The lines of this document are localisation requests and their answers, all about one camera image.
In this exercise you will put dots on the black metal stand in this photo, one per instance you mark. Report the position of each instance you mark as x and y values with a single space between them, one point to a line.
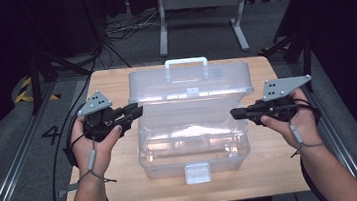
34 85
298 47

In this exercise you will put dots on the person's left hand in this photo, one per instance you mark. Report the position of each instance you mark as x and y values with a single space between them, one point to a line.
103 153

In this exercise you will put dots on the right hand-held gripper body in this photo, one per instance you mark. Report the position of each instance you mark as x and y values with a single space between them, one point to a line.
278 110

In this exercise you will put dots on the grey table edge clamp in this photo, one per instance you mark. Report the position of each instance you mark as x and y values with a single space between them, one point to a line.
68 191

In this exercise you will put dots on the person's right hand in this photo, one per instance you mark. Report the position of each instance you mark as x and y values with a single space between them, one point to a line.
308 127

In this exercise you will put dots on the yellow black hazard tape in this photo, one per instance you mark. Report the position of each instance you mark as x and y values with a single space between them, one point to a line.
21 96

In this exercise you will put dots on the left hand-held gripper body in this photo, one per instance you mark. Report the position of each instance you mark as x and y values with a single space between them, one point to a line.
98 122

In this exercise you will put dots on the aluminium floor rail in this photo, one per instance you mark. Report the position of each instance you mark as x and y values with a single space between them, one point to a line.
7 185

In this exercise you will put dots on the clear plastic storage box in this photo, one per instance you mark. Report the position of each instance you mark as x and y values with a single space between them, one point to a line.
194 139

